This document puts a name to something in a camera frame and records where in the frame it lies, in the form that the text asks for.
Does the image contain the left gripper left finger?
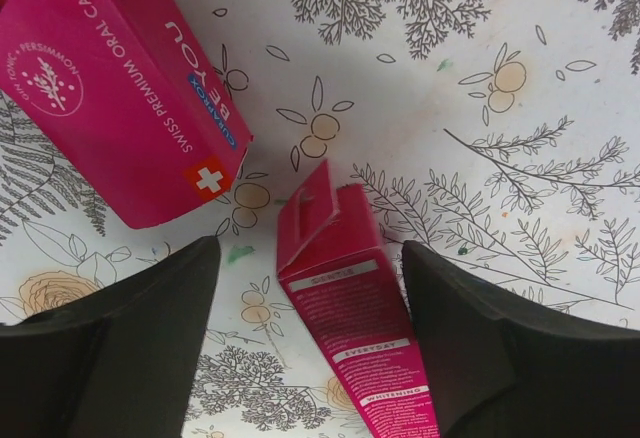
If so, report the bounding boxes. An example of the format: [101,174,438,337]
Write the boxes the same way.
[1,236,221,437]

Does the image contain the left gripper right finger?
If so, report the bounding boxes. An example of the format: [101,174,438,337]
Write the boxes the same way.
[402,241,639,437]

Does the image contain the magenta toothpaste box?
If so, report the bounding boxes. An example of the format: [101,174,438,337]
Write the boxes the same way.
[276,161,439,437]
[1,0,252,229]

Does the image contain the floral patterned table mat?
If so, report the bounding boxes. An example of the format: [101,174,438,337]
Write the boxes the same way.
[1,0,639,437]

